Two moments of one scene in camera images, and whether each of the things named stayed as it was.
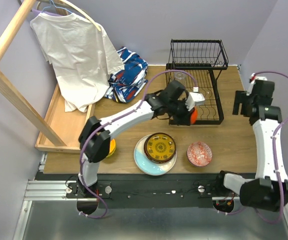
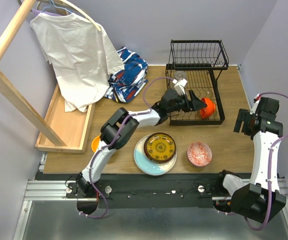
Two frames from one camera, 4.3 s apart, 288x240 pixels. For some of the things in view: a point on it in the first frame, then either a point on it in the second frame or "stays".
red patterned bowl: x=199 y=154 stays
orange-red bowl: x=194 y=116 -> x=207 y=112
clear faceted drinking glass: x=179 y=75 stays
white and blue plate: x=146 y=165 stays
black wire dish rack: x=197 y=63 stays
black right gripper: x=240 y=97 -> x=244 y=115
